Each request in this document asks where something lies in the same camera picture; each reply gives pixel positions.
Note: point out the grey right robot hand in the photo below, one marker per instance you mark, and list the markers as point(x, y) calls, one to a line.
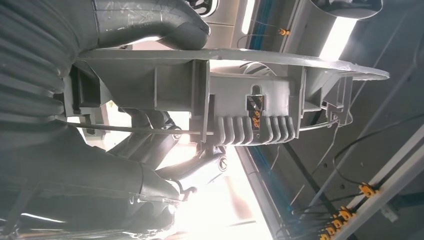
point(66, 185)

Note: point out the dark round overhead duct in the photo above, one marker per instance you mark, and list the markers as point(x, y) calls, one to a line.
point(348, 8)

